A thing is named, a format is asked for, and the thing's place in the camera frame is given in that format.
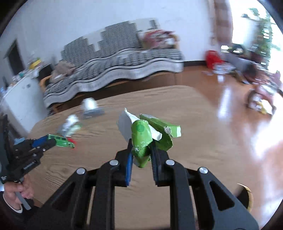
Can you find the brown patterned curtain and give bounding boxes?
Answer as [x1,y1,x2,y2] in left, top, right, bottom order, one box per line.
[213,0,233,45]

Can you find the green red packet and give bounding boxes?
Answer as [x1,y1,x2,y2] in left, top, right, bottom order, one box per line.
[47,134,77,148]

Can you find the yellow box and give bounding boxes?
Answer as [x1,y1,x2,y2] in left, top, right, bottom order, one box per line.
[28,58,42,69]

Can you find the dark round container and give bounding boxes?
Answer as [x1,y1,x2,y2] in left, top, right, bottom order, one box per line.
[237,183,254,213]

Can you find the scattered printed papers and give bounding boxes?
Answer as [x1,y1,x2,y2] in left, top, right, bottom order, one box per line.
[213,64,236,74]

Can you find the sofa with black-white blanket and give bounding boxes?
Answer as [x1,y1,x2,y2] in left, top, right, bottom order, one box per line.
[43,19,184,109]

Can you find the pink cartoon pillow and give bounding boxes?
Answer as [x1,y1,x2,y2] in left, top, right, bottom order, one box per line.
[141,29,175,49]

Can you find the patterned tissue pack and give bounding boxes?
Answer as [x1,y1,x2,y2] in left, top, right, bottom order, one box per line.
[81,97,105,119]

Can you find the group of small bottles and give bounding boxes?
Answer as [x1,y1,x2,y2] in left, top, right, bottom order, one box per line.
[12,71,29,81]

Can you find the person's left forearm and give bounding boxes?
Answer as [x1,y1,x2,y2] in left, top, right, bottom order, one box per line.
[0,193,45,230]

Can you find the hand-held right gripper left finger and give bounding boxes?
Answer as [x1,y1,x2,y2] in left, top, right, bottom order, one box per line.
[29,142,134,230]

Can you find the potted plant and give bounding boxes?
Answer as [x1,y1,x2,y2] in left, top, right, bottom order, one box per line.
[250,8,275,67]

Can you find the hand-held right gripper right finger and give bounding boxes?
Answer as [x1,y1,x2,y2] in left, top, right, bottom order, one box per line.
[150,144,259,230]

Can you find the white cabinet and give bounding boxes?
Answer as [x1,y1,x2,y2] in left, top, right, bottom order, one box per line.
[0,75,48,133]

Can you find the black side cabinet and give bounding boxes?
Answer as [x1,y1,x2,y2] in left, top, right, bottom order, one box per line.
[38,64,53,81]

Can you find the pink tricycle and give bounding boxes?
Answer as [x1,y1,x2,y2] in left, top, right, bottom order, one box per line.
[246,71,283,115]

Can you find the white green medicine box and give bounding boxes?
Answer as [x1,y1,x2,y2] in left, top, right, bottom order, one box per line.
[58,115,82,136]

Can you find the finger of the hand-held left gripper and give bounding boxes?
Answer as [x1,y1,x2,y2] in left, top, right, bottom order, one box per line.
[13,135,49,150]
[31,140,57,156]

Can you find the person's left hand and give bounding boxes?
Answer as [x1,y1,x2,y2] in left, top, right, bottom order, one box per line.
[3,176,33,210]

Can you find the red plastic bag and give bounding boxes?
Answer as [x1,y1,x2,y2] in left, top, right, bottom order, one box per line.
[205,50,223,68]

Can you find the brown plush toy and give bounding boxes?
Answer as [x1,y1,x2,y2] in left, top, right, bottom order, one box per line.
[51,61,76,79]

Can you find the wooden sofa frame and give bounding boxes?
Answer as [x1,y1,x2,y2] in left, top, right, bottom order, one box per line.
[39,33,184,115]

